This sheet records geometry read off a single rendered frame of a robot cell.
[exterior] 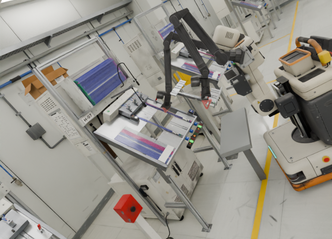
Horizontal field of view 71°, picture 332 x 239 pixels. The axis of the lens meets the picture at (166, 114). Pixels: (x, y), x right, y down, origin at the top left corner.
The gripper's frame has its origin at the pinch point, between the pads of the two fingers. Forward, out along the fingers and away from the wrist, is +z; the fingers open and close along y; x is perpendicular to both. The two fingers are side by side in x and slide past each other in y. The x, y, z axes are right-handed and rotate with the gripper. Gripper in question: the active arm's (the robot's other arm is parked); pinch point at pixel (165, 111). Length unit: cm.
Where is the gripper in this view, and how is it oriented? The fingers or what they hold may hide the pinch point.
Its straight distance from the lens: 215.8
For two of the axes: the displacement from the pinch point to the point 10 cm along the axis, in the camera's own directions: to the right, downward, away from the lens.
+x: 8.9, 3.6, -2.6
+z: -1.0, 7.4, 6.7
